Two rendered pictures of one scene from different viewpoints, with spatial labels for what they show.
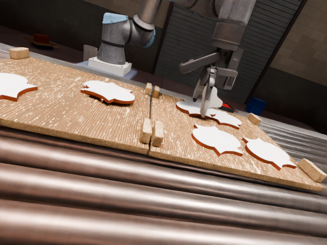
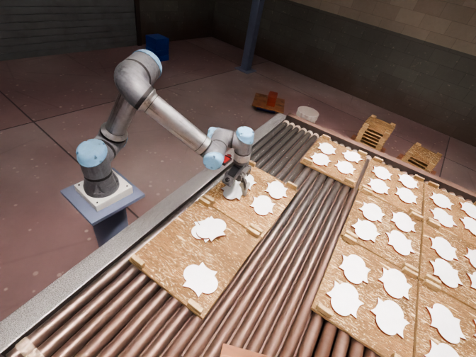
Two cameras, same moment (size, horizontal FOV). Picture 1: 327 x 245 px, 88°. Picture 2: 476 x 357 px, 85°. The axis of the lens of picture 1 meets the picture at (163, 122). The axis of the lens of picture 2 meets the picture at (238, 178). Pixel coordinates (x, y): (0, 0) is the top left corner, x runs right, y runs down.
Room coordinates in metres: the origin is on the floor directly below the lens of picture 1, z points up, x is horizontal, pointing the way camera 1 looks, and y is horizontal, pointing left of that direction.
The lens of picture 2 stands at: (-0.05, 0.68, 1.85)
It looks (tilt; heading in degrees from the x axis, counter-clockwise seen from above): 41 degrees down; 307
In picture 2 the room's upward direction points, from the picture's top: 13 degrees clockwise
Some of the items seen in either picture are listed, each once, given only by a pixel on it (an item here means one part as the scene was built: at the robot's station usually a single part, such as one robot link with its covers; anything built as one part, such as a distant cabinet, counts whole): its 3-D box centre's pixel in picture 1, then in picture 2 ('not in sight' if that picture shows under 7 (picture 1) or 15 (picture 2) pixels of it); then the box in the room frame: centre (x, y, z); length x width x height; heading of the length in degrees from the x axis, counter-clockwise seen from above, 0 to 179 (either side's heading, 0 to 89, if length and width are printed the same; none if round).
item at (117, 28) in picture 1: (116, 27); (94, 158); (0.94, 0.39, 1.08); 0.13 x 0.12 x 0.14; 127
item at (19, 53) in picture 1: (19, 53); (137, 261); (0.47, 0.47, 0.95); 0.06 x 0.02 x 0.03; 13
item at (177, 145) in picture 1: (217, 130); (252, 195); (0.46, -0.16, 0.93); 0.41 x 0.35 x 0.02; 102
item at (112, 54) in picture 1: (112, 51); (100, 178); (0.94, 0.39, 0.96); 0.15 x 0.15 x 0.10
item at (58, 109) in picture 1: (70, 92); (200, 248); (0.38, 0.25, 0.93); 0.41 x 0.35 x 0.02; 103
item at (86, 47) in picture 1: (89, 55); not in sight; (4.01, 2.19, 0.18); 0.30 x 0.30 x 0.37
